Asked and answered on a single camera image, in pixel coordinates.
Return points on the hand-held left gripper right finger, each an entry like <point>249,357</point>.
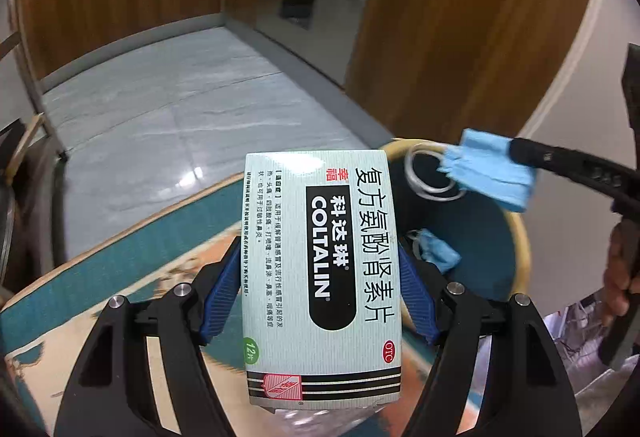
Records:
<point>417,302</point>

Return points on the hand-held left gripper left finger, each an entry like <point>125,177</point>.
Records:
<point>220,302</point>

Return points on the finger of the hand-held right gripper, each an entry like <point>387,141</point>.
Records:
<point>575,167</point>

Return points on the blue face mask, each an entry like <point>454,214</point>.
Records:
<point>440,252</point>
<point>490,172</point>

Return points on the teal bin with yellow rim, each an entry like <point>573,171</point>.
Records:
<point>480,237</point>

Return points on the white medicine box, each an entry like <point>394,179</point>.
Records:
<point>320,267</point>

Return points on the person's right hand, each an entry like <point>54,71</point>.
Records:
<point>614,292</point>

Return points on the teal patterned cushion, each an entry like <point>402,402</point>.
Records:
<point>150,257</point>

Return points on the built-in stainless steel appliance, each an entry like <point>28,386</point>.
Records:
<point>330,27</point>

